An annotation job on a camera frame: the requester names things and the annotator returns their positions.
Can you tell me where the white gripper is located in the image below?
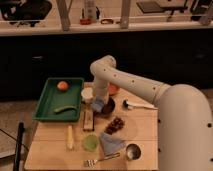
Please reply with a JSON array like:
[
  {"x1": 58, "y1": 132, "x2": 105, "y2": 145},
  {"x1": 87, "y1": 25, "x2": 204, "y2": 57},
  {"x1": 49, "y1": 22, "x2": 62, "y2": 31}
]
[{"x1": 93, "y1": 78, "x2": 109, "y2": 104}]

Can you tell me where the blue sponge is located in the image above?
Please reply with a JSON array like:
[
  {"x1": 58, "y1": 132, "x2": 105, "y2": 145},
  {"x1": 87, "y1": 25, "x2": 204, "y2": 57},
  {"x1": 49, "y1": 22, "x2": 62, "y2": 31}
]
[{"x1": 91, "y1": 99, "x2": 105, "y2": 112}]

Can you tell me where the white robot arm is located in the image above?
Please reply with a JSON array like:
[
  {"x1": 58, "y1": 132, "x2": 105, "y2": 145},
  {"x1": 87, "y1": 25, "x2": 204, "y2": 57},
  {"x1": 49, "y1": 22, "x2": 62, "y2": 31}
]
[{"x1": 90, "y1": 55, "x2": 213, "y2": 171}]

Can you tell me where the dark purple bowl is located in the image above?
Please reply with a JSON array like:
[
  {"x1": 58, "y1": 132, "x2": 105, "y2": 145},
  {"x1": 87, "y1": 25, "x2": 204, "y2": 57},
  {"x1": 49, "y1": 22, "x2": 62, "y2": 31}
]
[{"x1": 99, "y1": 98, "x2": 115, "y2": 117}]

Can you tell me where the white cup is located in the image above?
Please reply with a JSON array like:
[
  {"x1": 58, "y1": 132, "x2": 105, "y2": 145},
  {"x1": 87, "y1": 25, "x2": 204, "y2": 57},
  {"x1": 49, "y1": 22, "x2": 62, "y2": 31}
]
[{"x1": 81, "y1": 87, "x2": 93, "y2": 104}]

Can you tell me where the wooden block brush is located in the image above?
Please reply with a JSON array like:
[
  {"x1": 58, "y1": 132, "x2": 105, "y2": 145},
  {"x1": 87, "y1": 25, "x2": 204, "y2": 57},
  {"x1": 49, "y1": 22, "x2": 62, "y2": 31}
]
[{"x1": 83, "y1": 110, "x2": 94, "y2": 131}]

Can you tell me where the orange fruit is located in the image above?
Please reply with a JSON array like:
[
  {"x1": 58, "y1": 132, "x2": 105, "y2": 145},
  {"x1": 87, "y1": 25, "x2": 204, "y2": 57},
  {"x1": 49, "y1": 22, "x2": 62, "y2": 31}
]
[{"x1": 57, "y1": 81, "x2": 69, "y2": 91}]

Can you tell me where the bunch of dark grapes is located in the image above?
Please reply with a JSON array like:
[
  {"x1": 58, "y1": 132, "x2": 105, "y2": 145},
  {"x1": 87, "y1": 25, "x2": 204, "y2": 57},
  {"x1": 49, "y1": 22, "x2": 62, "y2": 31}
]
[{"x1": 104, "y1": 117, "x2": 125, "y2": 135}]

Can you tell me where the green chili pepper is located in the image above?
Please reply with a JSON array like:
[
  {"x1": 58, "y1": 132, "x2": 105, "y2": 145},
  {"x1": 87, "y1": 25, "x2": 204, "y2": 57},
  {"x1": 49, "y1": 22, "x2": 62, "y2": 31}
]
[{"x1": 53, "y1": 106, "x2": 77, "y2": 113}]

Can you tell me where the green plastic tray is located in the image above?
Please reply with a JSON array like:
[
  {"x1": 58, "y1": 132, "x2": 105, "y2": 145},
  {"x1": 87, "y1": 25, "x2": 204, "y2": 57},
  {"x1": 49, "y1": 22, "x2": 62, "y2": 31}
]
[{"x1": 34, "y1": 77, "x2": 84, "y2": 122}]

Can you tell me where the green cup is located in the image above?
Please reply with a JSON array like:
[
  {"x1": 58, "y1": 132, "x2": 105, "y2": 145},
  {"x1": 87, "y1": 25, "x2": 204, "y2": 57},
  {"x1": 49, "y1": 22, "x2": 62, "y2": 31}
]
[{"x1": 82, "y1": 134, "x2": 99, "y2": 152}]

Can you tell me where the blue folded cloth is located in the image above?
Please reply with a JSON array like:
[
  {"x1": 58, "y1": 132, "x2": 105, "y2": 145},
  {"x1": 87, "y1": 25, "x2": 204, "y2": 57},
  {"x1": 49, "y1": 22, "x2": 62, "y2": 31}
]
[{"x1": 99, "y1": 132, "x2": 126, "y2": 156}]

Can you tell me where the metal measuring cup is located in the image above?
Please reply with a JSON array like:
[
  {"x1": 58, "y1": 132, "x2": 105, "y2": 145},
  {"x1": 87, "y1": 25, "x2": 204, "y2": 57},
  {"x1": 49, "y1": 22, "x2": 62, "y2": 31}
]
[{"x1": 126, "y1": 144, "x2": 141, "y2": 160}]

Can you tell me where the metal fork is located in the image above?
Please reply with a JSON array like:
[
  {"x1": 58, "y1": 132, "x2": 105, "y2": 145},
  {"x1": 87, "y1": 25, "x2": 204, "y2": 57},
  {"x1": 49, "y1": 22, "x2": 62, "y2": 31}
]
[{"x1": 83, "y1": 152, "x2": 120, "y2": 167}]

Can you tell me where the black office chair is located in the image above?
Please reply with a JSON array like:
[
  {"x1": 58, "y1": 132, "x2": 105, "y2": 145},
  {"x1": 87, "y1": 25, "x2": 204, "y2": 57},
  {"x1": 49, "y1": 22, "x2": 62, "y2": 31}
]
[{"x1": 0, "y1": 0, "x2": 52, "y2": 27}]

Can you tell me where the black pole stand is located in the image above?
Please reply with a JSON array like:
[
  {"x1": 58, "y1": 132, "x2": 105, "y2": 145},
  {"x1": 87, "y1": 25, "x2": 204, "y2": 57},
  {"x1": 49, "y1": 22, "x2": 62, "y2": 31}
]
[{"x1": 13, "y1": 122, "x2": 25, "y2": 171}]

